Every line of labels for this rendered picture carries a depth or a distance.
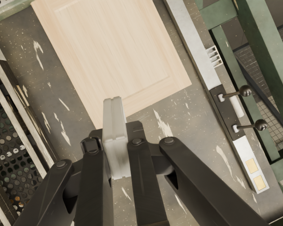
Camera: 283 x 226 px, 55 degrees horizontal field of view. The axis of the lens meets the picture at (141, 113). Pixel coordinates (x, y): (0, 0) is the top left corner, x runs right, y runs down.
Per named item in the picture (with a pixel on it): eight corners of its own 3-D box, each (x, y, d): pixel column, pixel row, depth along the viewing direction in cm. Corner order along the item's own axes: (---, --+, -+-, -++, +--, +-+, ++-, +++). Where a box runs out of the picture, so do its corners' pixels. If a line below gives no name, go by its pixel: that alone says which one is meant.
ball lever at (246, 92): (219, 91, 96) (251, 81, 84) (223, 100, 96) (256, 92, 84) (212, 95, 94) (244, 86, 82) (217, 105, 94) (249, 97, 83)
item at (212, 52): (212, 46, 97) (215, 45, 94) (220, 64, 98) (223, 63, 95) (202, 51, 97) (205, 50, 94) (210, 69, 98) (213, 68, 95)
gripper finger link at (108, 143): (124, 178, 17) (112, 181, 17) (119, 128, 24) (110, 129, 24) (114, 139, 16) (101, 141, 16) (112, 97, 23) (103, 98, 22)
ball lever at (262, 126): (233, 121, 97) (267, 116, 85) (237, 130, 97) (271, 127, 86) (227, 126, 95) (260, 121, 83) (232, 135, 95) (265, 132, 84)
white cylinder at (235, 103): (242, 114, 100) (233, 94, 99) (245, 115, 97) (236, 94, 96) (234, 117, 100) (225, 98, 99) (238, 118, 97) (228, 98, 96)
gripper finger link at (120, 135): (113, 139, 16) (126, 136, 16) (112, 97, 23) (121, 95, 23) (124, 178, 17) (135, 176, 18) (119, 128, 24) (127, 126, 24)
